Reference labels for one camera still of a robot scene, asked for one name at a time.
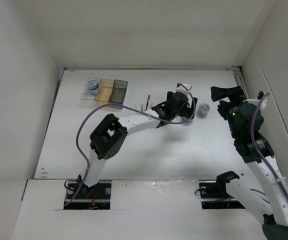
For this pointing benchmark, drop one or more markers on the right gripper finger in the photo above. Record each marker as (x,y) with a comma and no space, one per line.
(223,109)
(218,93)

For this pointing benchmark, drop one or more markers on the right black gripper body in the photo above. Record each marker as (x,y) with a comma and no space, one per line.
(234,107)

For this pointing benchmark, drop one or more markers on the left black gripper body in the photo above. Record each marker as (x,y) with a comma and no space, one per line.
(185,111)

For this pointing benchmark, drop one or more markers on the clear jar of paper clips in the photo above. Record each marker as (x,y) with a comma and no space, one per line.
(203,110)

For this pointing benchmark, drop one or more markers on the blue white tape jar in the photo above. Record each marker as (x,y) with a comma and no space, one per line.
(93,86)
(187,120)

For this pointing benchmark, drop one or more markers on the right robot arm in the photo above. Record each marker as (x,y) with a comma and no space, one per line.
(271,212)

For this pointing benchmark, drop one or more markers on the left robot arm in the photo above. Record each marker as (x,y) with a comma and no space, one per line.
(108,137)

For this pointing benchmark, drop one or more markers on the smoky grey plastic container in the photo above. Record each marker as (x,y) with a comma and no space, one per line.
(119,90)

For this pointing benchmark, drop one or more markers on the amber plastic container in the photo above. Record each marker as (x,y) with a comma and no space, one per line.
(105,91)

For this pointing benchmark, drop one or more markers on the clear plastic container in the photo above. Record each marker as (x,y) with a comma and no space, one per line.
(86,95)

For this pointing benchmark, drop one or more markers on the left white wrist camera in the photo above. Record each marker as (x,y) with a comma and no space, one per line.
(183,88)

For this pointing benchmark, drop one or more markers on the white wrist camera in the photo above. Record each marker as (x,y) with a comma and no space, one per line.
(261,100)
(183,88)

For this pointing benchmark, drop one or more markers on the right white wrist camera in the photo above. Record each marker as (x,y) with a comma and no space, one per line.
(261,100)

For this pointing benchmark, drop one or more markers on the aluminium rail right side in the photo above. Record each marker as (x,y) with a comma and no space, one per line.
(238,76)

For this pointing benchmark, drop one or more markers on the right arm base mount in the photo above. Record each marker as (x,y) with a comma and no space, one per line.
(212,199)

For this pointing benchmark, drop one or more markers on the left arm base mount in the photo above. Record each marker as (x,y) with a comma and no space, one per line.
(97,197)

